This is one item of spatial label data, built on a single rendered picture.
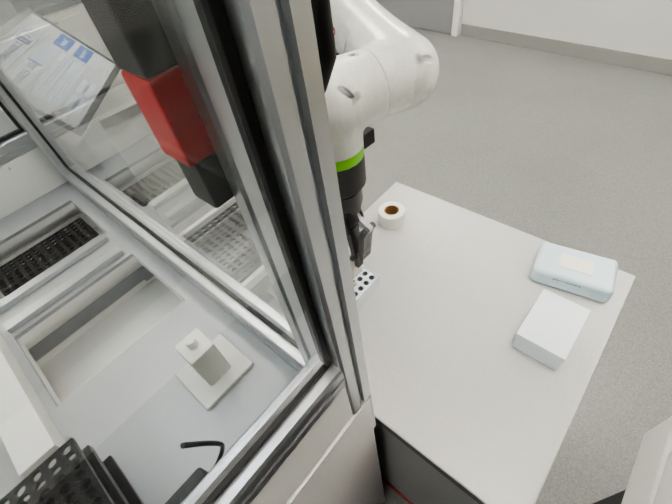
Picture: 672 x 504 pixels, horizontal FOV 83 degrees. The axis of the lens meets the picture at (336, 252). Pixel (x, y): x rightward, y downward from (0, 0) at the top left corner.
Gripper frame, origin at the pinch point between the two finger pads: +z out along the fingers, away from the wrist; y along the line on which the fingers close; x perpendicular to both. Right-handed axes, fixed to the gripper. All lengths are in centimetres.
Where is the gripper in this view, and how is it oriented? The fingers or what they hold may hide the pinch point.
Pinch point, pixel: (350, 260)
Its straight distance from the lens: 79.0
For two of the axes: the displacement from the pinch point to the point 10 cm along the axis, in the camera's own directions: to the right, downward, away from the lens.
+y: -7.3, -4.4, 5.1
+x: -6.7, 6.1, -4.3
